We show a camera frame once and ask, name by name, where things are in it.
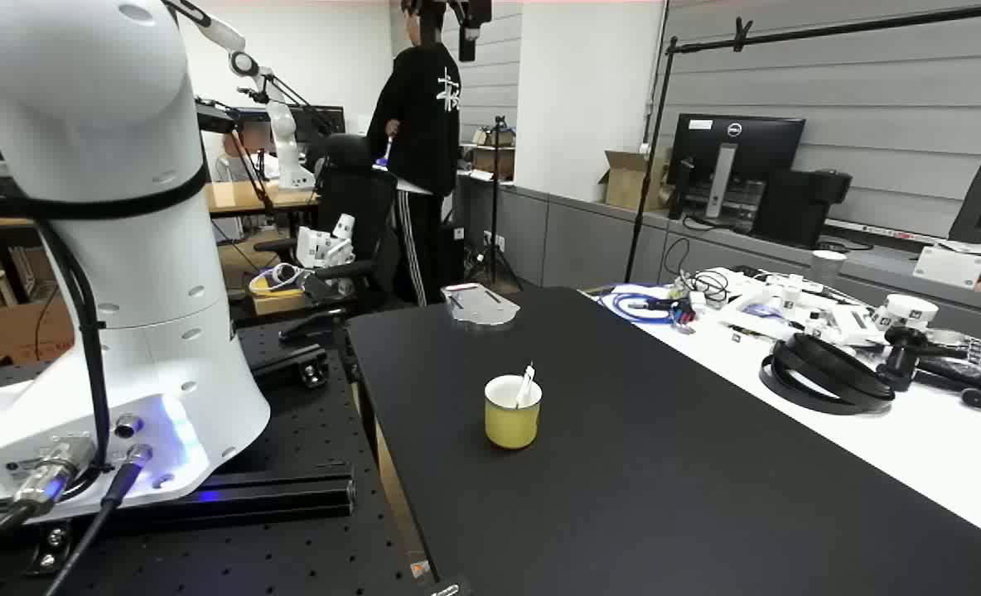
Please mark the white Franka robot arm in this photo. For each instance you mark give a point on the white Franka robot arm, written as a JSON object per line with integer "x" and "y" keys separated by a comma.
{"x": 102, "y": 220}

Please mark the small white robot arm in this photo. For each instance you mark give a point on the small white robot arm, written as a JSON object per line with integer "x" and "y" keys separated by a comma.
{"x": 289, "y": 144}

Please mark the yellow ceramic cup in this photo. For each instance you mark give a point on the yellow ceramic cup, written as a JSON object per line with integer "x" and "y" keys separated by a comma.
{"x": 511, "y": 424}

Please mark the silver metal mounting plate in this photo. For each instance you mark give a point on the silver metal mounting plate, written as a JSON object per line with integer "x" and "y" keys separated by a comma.
{"x": 479, "y": 304}

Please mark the black tripod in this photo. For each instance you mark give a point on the black tripod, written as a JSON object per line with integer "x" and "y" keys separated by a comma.
{"x": 495, "y": 201}

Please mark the open cardboard box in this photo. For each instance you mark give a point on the open cardboard box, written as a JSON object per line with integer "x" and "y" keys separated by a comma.
{"x": 623, "y": 183}

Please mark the black office chair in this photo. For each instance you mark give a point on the black office chair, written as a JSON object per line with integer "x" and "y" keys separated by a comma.
{"x": 344, "y": 201}

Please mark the person in black clothes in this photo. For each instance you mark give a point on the person in black clothes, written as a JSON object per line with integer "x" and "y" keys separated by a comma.
{"x": 426, "y": 120}

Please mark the wooden desk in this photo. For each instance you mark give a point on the wooden desk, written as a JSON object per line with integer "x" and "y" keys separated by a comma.
{"x": 258, "y": 196}

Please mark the black computer monitor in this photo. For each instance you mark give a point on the black computer monitor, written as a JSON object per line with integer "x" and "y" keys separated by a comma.
{"x": 759, "y": 144}

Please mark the black box device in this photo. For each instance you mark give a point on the black box device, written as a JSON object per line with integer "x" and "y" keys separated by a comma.
{"x": 805, "y": 209}

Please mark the black perforated breadboard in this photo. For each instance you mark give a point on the black perforated breadboard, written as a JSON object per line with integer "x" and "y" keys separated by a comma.
{"x": 236, "y": 541}

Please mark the black small gadget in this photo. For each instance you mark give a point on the black small gadget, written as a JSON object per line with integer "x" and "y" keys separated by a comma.
{"x": 906, "y": 347}

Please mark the white round container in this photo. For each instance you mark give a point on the white round container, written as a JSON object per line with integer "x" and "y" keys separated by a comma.
{"x": 908, "y": 308}

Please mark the brown cardboard box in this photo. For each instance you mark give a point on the brown cardboard box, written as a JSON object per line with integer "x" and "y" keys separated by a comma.
{"x": 14, "y": 326}

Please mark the black stand frame pole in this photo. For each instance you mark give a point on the black stand frame pole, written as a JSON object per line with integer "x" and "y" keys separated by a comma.
{"x": 647, "y": 165}

